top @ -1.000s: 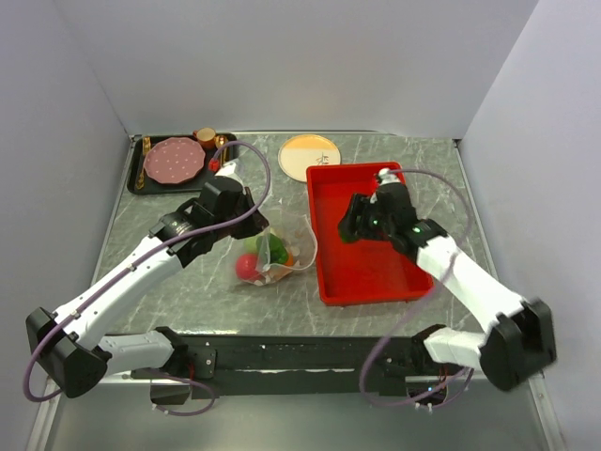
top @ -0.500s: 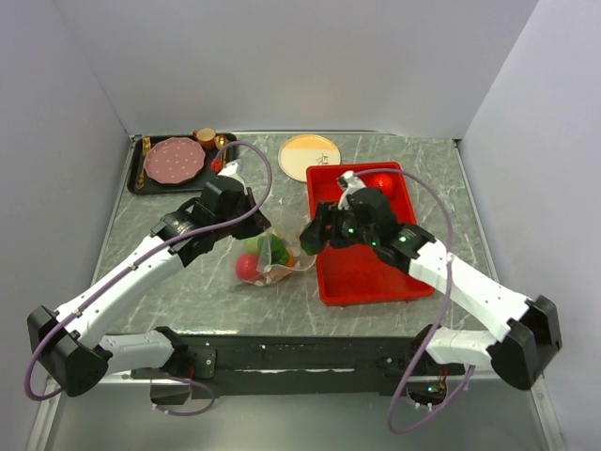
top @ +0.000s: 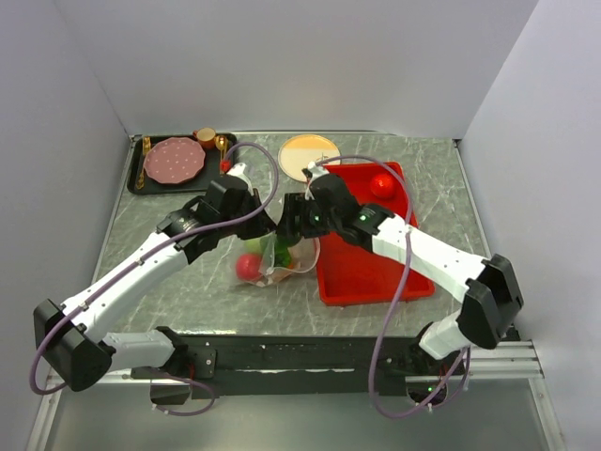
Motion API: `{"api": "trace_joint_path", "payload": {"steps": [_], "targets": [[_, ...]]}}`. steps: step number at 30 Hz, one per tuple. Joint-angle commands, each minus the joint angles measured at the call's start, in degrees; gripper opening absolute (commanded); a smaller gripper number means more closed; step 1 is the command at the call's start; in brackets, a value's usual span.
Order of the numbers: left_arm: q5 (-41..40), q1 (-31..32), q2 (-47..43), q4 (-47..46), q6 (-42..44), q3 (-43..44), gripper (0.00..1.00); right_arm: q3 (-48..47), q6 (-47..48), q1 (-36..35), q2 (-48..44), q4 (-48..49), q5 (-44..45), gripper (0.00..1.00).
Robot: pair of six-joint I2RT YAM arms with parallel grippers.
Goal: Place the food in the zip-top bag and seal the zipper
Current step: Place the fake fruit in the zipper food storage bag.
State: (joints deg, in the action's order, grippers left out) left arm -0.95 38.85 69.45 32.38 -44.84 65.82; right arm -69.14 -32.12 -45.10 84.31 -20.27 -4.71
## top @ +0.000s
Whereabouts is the red apple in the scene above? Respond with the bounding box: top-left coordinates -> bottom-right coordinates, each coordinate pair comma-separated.
235,253 -> 262,282

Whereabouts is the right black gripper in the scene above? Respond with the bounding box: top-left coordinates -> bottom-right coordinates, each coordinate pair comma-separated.
275,193 -> 340,240

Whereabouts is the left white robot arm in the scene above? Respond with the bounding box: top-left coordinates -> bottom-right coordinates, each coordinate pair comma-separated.
33,174 -> 274,392

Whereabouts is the pink dotted plate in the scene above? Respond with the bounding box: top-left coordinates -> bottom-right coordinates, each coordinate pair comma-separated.
144,137 -> 206,185

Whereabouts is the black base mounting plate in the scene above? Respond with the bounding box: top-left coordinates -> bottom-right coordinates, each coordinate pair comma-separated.
98,328 -> 466,408

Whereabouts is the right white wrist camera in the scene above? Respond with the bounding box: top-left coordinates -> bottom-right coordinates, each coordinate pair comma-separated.
302,162 -> 329,200

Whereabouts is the gold fork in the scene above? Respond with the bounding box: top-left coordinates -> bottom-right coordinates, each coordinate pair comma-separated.
135,136 -> 151,190

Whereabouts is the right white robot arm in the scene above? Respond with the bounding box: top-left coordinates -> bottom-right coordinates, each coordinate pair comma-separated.
276,174 -> 523,374

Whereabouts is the orange cup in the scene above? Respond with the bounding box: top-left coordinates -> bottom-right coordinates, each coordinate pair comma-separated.
193,127 -> 217,149

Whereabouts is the aluminium rail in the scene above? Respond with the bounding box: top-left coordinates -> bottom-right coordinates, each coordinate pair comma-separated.
58,335 -> 541,392

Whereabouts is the light green apple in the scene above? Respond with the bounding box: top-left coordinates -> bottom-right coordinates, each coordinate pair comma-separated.
244,236 -> 271,254

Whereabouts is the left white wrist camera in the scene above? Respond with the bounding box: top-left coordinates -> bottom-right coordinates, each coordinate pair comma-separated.
226,163 -> 253,190

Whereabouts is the gold spoon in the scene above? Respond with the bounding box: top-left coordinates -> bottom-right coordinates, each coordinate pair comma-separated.
215,135 -> 231,174

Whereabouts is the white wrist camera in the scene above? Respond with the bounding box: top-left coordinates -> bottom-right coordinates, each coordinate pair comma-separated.
226,163 -> 253,190
302,162 -> 329,200

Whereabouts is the beige round plate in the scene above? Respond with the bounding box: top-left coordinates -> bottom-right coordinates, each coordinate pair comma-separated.
278,134 -> 340,182

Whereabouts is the clear zip top bag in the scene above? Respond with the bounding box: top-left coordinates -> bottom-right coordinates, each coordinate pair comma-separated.
230,211 -> 321,288

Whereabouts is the red tomato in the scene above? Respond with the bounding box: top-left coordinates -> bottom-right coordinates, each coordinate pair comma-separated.
369,173 -> 396,199

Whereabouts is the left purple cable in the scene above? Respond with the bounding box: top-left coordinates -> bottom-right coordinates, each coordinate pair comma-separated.
28,142 -> 280,419

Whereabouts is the green bell pepper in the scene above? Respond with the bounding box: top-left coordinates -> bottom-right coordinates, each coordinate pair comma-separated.
273,243 -> 292,268

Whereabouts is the red plastic bin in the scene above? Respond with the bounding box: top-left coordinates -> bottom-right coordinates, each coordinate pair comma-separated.
316,162 -> 408,306

